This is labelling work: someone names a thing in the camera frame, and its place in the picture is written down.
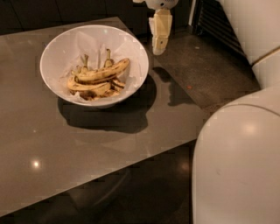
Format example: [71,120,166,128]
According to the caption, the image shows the dark cabinet fronts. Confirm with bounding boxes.
[0,0,193,37]

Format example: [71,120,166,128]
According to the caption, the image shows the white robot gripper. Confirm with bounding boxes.
[132,0,179,55]

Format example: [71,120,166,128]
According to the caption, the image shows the spotted yellow banana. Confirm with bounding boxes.
[76,58,130,82]

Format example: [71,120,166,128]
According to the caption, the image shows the right lower bruised banana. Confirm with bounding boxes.
[102,78,125,97]

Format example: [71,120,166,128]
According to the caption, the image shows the back yellow banana with stem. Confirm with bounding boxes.
[71,54,88,75]

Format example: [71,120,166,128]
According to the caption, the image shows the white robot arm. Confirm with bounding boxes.
[192,0,280,224]

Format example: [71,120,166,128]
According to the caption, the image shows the dark metal rack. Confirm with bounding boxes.
[190,0,246,57]

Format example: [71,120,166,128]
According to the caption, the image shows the white ceramic bowl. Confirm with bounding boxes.
[40,25,149,108]

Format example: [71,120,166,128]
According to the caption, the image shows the white paper liner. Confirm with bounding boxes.
[62,31,144,106]

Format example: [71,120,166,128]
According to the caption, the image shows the lower front yellow banana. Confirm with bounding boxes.
[66,76,111,96]

